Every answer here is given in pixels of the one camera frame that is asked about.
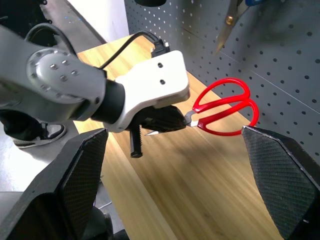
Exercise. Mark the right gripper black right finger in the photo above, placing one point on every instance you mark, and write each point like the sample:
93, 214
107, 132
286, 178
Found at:
282, 180

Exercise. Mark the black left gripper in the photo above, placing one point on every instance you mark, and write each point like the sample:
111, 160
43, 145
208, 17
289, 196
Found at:
137, 140

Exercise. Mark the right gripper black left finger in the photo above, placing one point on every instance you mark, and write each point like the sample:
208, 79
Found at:
62, 190

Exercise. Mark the grey black sneaker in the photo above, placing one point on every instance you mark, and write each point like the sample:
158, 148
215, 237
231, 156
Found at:
37, 140

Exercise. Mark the dark trouser leg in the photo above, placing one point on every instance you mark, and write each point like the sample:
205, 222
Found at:
17, 125

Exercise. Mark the grey metal pegboard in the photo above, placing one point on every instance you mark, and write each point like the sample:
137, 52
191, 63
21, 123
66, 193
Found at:
275, 75

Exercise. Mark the black robot torso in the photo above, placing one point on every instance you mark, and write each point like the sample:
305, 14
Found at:
15, 15

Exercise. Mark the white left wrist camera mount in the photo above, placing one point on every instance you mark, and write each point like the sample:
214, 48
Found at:
155, 85

